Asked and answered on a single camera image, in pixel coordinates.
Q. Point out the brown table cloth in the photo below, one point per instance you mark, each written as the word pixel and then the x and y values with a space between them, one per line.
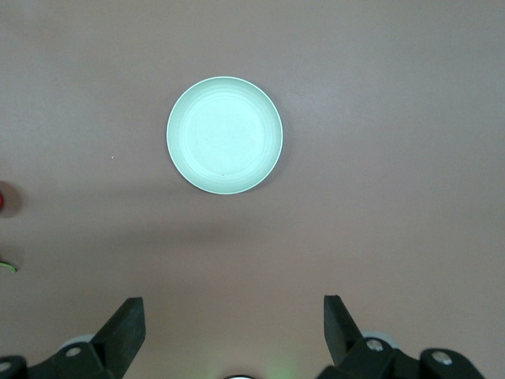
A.
pixel 355 197

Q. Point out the red chili pepper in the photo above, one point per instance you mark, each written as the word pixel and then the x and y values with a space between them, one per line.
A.
pixel 12 269

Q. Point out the pale green round plate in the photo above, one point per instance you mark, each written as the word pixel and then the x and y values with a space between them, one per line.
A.
pixel 225 136

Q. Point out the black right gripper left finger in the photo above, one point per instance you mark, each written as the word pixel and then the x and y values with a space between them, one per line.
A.
pixel 118 339

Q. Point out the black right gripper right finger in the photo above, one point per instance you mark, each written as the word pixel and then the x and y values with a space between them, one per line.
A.
pixel 343 343

